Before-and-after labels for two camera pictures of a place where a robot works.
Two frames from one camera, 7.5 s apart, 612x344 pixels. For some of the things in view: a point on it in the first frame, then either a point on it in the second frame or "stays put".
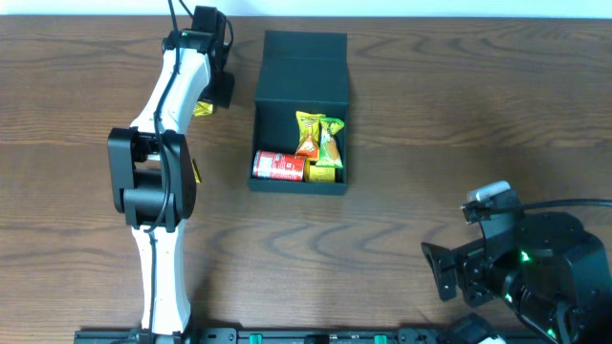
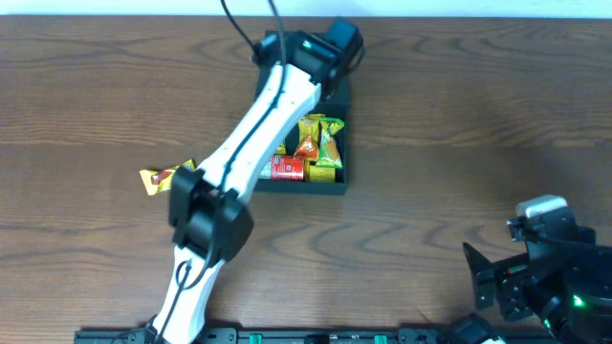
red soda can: [279, 166] stays put
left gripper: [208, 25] → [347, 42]
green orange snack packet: [329, 155] stays put
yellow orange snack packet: [309, 135] stays put
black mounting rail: [274, 335] stays put
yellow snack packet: [202, 109] → [281, 148]
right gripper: [472, 262] → [513, 274]
